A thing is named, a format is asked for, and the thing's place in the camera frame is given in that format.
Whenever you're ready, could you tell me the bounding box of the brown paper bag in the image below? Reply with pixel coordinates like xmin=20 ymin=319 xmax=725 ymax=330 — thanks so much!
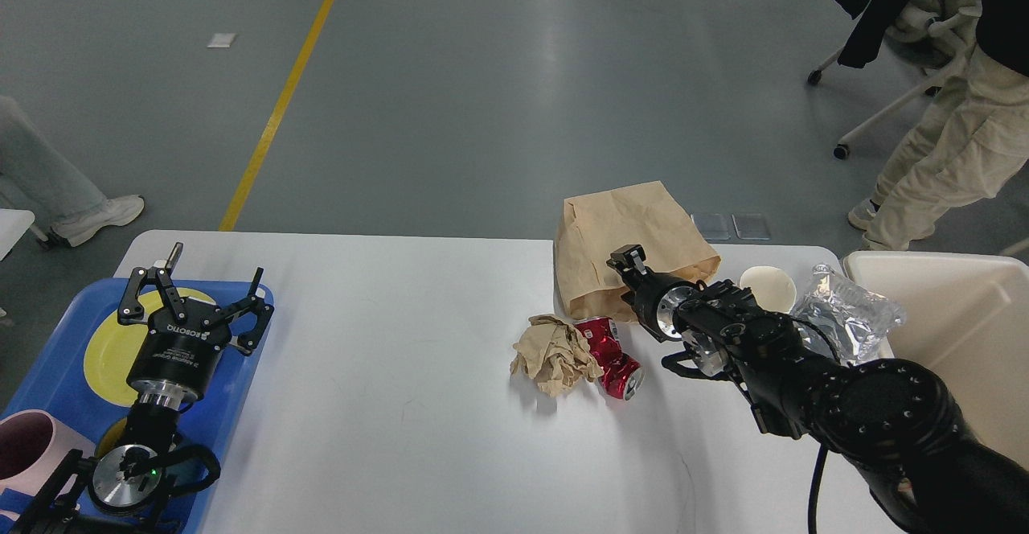
xmin=555 ymin=181 xmax=721 ymax=322

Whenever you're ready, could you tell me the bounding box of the white paper cup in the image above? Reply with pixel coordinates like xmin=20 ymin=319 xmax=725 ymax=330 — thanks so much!
xmin=739 ymin=265 xmax=797 ymax=314

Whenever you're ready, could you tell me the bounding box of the white wheeled chair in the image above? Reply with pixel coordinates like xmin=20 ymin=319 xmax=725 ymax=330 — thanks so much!
xmin=807 ymin=0 xmax=982 ymax=161

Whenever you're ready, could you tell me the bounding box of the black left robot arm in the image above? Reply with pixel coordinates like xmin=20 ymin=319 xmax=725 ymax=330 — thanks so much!
xmin=2 ymin=244 xmax=273 ymax=533

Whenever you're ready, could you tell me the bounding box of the passer-by white shoe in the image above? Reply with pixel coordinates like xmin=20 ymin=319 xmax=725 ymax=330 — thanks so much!
xmin=0 ymin=96 xmax=146 ymax=249

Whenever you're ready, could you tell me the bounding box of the small white side table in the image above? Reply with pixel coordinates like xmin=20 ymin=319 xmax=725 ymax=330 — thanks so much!
xmin=0 ymin=208 xmax=35 ymax=261

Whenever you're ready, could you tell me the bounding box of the crumpled brown paper ball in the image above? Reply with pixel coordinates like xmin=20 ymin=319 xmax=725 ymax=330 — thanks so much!
xmin=510 ymin=314 xmax=603 ymax=398

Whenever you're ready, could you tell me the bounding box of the white cart leg with caster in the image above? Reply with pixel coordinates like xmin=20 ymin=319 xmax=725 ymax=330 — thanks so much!
xmin=1 ymin=190 xmax=66 ymax=251

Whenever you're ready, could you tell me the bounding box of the person in beige trousers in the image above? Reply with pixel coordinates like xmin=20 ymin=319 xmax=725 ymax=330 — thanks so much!
xmin=847 ymin=0 xmax=1028 ymax=252

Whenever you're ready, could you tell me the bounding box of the crushed clear plastic bottle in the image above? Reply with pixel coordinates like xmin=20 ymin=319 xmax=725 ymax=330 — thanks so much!
xmin=791 ymin=264 xmax=907 ymax=366

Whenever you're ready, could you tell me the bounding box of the pink ribbed mug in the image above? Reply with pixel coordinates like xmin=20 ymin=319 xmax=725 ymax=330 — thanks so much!
xmin=1 ymin=410 xmax=96 ymax=532

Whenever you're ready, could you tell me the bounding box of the crushed red soda can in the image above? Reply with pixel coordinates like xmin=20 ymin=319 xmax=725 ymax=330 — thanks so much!
xmin=574 ymin=315 xmax=646 ymax=400

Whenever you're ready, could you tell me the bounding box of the beige plastic bin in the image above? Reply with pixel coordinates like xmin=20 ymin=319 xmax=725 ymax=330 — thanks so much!
xmin=844 ymin=252 xmax=1028 ymax=466

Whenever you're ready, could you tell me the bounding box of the clear floor plate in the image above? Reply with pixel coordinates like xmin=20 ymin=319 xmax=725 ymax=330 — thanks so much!
xmin=691 ymin=214 xmax=732 ymax=242
xmin=732 ymin=214 xmax=772 ymax=241

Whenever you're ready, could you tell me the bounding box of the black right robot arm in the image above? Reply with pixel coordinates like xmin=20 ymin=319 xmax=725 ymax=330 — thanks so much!
xmin=608 ymin=244 xmax=1028 ymax=533

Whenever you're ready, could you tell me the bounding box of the blue plastic tray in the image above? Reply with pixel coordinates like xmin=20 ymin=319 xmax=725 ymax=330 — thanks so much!
xmin=0 ymin=278 xmax=275 ymax=534

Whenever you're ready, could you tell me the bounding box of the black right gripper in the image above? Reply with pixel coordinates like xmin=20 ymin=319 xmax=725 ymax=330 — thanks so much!
xmin=607 ymin=245 xmax=699 ymax=343

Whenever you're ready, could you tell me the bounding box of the clear floor plate right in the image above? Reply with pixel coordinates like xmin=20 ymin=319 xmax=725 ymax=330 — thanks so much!
xmin=732 ymin=214 xmax=772 ymax=241

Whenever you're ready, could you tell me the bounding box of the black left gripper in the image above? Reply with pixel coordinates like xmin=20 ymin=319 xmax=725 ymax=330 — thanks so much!
xmin=117 ymin=243 xmax=274 ymax=406

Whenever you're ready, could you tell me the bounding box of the yellow plastic plate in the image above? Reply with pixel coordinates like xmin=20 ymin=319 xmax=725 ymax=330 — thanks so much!
xmin=82 ymin=287 xmax=214 ymax=407

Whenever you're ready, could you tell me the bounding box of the clear floor plate left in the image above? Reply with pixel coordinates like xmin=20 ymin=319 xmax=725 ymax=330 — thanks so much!
xmin=691 ymin=214 xmax=732 ymax=242

